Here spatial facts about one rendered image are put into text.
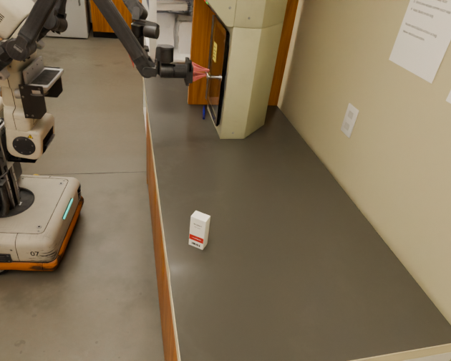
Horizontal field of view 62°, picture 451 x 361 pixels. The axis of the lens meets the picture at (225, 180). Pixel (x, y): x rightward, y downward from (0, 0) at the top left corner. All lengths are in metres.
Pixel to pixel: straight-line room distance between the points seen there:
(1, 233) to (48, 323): 0.52
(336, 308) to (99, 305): 1.42
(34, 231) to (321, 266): 1.56
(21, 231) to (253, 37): 1.53
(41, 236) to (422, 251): 1.76
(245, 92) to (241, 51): 0.17
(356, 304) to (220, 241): 0.41
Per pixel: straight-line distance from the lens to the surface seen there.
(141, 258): 2.37
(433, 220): 1.20
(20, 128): 2.02
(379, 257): 1.25
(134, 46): 1.58
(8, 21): 1.85
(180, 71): 1.59
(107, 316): 2.13
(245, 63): 1.54
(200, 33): 1.86
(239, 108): 1.61
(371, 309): 1.10
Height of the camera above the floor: 1.72
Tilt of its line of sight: 34 degrees down
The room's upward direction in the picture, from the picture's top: 8 degrees clockwise
